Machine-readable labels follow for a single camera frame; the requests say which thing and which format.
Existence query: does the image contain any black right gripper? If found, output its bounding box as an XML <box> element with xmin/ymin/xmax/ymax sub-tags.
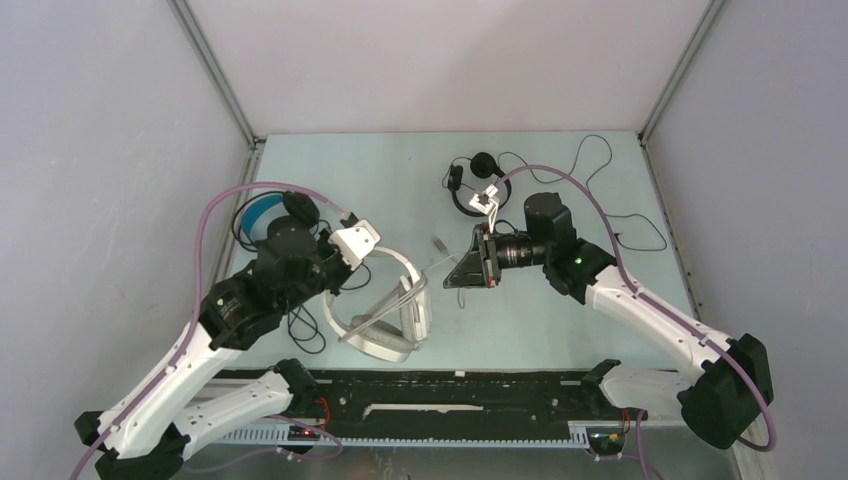
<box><xmin>444</xmin><ymin>222</ymin><xmax>551</xmax><ymax>289</ymax></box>

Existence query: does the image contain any grey USB headset cable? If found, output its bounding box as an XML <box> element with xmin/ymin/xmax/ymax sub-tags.
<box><xmin>341</xmin><ymin>237</ymin><xmax>478</xmax><ymax>342</ymax></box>

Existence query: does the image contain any white gaming headset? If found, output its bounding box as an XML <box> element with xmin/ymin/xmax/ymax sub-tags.
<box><xmin>322</xmin><ymin>246</ymin><xmax>432</xmax><ymax>363</ymax></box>

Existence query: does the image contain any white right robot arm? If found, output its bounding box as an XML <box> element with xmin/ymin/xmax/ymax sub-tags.
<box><xmin>443</xmin><ymin>187</ymin><xmax>774</xmax><ymax>449</ymax></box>

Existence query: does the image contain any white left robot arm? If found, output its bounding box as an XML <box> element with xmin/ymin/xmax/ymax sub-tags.
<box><xmin>74</xmin><ymin>216</ymin><xmax>379</xmax><ymax>479</ymax></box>

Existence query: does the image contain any small black on-ear headphones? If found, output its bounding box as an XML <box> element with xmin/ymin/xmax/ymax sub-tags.
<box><xmin>443</xmin><ymin>152</ymin><xmax>513</xmax><ymax>219</ymax></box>

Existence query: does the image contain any black and blue headset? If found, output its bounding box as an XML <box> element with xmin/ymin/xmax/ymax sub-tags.
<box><xmin>230</xmin><ymin>190</ymin><xmax>320</xmax><ymax>253</ymax></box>

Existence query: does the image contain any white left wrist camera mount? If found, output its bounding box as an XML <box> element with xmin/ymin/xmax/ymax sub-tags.
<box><xmin>329</xmin><ymin>219</ymin><xmax>381</xmax><ymax>270</ymax></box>

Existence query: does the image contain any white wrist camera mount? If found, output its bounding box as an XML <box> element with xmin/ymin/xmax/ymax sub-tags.
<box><xmin>468</xmin><ymin>184</ymin><xmax>500</xmax><ymax>232</ymax></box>
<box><xmin>329</xmin><ymin>219</ymin><xmax>381</xmax><ymax>270</ymax></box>

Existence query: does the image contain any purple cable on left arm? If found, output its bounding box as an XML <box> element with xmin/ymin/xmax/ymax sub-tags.
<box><xmin>69</xmin><ymin>182</ymin><xmax>352</xmax><ymax>480</ymax></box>

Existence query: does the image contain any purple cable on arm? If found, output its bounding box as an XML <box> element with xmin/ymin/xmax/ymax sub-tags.
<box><xmin>493</xmin><ymin>165</ymin><xmax>778</xmax><ymax>454</ymax></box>
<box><xmin>69</xmin><ymin>182</ymin><xmax>352</xmax><ymax>480</ymax></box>

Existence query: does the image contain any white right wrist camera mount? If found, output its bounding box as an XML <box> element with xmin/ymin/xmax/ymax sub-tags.
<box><xmin>468</xmin><ymin>184</ymin><xmax>500</xmax><ymax>232</ymax></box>

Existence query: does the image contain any thin black headphone cable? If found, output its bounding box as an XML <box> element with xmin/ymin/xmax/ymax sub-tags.
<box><xmin>496</xmin><ymin>134</ymin><xmax>669</xmax><ymax>253</ymax></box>

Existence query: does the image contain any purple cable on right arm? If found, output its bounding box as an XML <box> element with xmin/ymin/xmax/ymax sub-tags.
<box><xmin>493</xmin><ymin>165</ymin><xmax>778</xmax><ymax>454</ymax></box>

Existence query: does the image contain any white slotted cable duct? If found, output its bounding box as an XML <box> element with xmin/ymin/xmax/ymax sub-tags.
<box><xmin>218</xmin><ymin>423</ymin><xmax>627</xmax><ymax>450</ymax></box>

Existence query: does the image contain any aluminium frame post right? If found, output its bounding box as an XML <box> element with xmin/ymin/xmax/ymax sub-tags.
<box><xmin>638</xmin><ymin>0</ymin><xmax>730</xmax><ymax>147</ymax></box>

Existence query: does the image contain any aluminium frame post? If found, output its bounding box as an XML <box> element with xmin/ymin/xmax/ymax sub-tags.
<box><xmin>638</xmin><ymin>0</ymin><xmax>730</xmax><ymax>147</ymax></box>
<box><xmin>167</xmin><ymin>0</ymin><xmax>259</xmax><ymax>149</ymax></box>

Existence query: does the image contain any aluminium frame post left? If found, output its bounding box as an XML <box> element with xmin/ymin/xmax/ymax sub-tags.
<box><xmin>167</xmin><ymin>0</ymin><xmax>259</xmax><ymax>149</ymax></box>

